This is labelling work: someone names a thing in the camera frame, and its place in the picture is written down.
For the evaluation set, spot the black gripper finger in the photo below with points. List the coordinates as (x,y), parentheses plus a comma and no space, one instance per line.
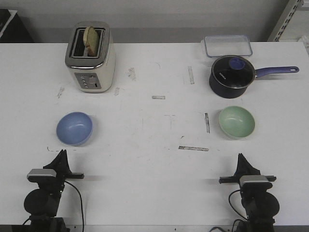
(240,163)
(65,158)
(58,159)
(247,167)

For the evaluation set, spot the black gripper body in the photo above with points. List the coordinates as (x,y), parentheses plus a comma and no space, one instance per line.
(238,174)
(60,174)

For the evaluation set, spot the blue bowl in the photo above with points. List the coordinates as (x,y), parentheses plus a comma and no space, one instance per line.
(74,128)

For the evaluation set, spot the green bowl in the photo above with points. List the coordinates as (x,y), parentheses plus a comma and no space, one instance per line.
(236,122)

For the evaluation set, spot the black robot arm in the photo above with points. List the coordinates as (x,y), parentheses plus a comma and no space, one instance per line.
(43,202)
(260,206)

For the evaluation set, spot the dark blue saucepan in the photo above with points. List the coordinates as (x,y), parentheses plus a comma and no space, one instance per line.
(230,93)

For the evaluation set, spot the glass pot lid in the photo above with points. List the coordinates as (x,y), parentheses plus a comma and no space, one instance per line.
(233,71)

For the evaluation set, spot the cream and chrome toaster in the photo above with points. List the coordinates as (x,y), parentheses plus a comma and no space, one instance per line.
(91,74)

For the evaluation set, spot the clear plastic food container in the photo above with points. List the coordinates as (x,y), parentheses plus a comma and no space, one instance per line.
(221,45)

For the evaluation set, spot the toast slice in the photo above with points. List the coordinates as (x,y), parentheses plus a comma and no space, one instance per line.
(91,40)

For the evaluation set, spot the white metal shelf upright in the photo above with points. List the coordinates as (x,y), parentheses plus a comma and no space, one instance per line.
(284,19)

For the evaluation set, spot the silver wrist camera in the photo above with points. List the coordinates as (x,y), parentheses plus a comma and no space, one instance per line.
(41,175)
(254,181)

